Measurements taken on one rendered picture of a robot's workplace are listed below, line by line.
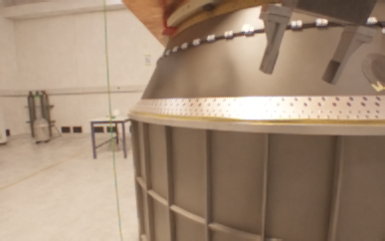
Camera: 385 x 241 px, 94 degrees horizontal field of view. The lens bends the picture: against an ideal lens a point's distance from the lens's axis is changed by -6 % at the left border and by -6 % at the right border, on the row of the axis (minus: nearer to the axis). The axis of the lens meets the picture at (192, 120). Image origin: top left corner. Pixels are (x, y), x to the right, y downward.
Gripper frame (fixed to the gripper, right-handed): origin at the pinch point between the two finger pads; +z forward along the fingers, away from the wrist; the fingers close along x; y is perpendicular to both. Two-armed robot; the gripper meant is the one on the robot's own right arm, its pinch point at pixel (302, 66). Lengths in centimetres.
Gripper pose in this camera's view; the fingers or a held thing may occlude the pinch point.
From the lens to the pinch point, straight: 40.0
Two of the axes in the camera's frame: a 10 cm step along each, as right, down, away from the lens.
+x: 9.9, 0.9, 1.4
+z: -1.5, 8.6, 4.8
